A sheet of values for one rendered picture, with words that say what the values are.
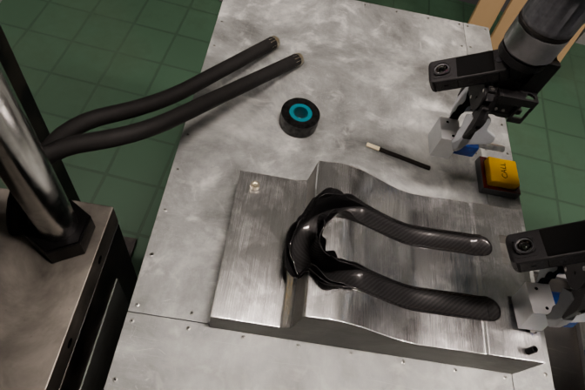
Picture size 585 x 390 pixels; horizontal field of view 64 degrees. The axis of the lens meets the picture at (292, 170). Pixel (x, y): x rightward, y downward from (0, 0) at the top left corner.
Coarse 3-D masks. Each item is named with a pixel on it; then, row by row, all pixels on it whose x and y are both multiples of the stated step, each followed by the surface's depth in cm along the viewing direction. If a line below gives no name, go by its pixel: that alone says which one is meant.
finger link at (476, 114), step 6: (486, 102) 73; (480, 108) 73; (486, 108) 73; (474, 114) 74; (480, 114) 73; (486, 114) 73; (474, 120) 74; (480, 120) 73; (486, 120) 73; (468, 126) 76; (474, 126) 74; (480, 126) 74; (468, 132) 76; (474, 132) 77; (468, 138) 78
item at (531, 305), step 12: (528, 288) 70; (540, 288) 70; (516, 300) 72; (528, 300) 69; (540, 300) 68; (552, 300) 68; (516, 312) 72; (528, 312) 68; (540, 312) 67; (528, 324) 70; (540, 324) 69
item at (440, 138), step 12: (444, 120) 84; (456, 120) 84; (432, 132) 87; (444, 132) 82; (456, 132) 83; (432, 144) 86; (444, 144) 83; (492, 144) 86; (444, 156) 86; (468, 156) 86
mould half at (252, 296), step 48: (240, 192) 81; (288, 192) 82; (384, 192) 80; (240, 240) 76; (336, 240) 70; (384, 240) 75; (240, 288) 72; (288, 288) 73; (336, 288) 66; (432, 288) 74; (480, 288) 75; (288, 336) 73; (336, 336) 70; (384, 336) 68; (432, 336) 70; (480, 336) 71; (528, 336) 72
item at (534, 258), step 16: (576, 224) 59; (512, 240) 61; (528, 240) 60; (544, 240) 59; (560, 240) 58; (576, 240) 57; (512, 256) 60; (528, 256) 59; (544, 256) 58; (560, 256) 57; (576, 256) 57
